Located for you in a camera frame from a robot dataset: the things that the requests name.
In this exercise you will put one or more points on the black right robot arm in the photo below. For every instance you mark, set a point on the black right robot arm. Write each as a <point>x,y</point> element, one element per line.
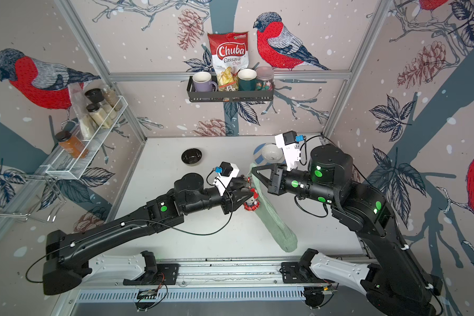
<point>396,284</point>

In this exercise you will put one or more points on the green mug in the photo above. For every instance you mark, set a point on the green mug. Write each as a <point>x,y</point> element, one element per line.
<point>247,79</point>

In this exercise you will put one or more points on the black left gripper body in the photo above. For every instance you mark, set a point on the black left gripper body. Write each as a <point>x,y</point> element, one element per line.
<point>228,199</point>

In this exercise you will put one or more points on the black lid spice jar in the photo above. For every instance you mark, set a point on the black lid spice jar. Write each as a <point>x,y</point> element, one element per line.
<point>96,96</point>

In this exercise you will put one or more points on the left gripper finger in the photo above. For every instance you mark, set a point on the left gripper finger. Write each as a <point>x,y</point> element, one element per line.
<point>248,205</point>
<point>245,187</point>

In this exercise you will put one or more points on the glass candy jar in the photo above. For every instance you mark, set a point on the glass candy jar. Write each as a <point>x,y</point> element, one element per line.
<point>264,79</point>

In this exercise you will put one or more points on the wire hook rack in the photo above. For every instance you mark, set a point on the wire hook rack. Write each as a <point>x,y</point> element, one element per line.
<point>30,197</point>

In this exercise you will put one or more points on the black wall shelf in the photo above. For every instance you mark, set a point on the black wall shelf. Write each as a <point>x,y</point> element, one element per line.
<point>217,96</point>

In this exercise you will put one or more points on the Chuba cassava chips bag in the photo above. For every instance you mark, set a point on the Chuba cassava chips bag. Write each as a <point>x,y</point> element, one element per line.
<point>229,56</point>

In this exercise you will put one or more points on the white spice jar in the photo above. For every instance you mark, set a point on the white spice jar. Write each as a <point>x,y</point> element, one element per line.
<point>99,116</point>

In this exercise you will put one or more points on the green corduroy shoulder bag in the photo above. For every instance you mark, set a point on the green corduroy shoulder bag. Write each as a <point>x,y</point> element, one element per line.
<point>278,229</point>

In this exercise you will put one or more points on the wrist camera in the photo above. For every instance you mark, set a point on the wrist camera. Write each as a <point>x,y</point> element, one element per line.
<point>225,173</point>
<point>289,143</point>

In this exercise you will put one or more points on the blue striped plate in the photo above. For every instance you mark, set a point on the blue striped plate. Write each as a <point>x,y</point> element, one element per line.
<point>258,156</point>

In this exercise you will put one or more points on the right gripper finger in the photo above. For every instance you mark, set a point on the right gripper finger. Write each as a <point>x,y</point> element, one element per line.
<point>266,180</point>
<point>256,169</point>

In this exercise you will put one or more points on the white wire shelf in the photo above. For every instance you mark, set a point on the white wire shelf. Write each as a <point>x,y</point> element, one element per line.
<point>66,167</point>

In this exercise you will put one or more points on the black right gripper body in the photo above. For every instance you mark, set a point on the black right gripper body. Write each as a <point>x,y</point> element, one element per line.
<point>284,181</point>

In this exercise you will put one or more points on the plush keychain decoration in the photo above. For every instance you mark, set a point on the plush keychain decoration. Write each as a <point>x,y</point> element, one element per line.
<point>258,203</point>

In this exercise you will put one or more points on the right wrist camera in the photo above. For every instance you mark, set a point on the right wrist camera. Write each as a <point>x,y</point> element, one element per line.
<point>289,143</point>

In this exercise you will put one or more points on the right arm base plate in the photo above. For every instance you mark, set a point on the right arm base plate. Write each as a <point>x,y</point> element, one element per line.
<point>294,273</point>

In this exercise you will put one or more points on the orange spice jar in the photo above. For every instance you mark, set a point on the orange spice jar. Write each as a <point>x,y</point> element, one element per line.
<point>71,144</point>

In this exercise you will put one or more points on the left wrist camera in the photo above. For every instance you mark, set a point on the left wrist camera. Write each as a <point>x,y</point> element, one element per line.
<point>225,173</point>

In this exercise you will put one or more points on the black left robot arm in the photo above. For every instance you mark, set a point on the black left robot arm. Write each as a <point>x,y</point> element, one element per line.
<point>68,255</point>

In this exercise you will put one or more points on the purple mug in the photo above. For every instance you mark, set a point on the purple mug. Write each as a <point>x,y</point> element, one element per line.
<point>203,82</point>

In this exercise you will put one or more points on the black bowl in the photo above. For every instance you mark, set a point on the black bowl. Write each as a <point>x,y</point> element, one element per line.
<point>191,156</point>

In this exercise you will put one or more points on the white bowl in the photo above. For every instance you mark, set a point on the white bowl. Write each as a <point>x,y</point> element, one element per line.
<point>272,154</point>

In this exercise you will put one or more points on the brown spice jar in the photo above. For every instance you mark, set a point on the brown spice jar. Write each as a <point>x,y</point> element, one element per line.
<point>111,97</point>

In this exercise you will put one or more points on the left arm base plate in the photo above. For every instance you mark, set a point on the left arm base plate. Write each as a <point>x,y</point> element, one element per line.
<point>162,273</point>

